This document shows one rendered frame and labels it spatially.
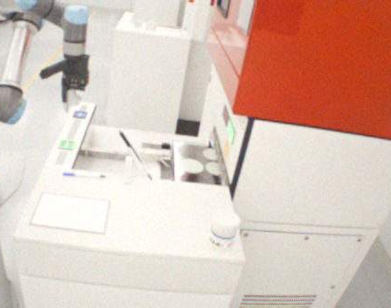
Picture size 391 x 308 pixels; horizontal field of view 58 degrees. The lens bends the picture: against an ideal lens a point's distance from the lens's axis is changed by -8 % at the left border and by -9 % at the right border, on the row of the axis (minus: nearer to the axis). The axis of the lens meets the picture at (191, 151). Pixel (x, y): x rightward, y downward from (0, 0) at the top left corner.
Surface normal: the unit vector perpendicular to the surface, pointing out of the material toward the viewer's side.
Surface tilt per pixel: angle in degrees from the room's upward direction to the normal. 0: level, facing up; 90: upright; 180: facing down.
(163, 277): 90
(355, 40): 90
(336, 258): 90
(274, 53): 90
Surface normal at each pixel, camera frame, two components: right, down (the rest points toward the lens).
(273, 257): 0.06, 0.51
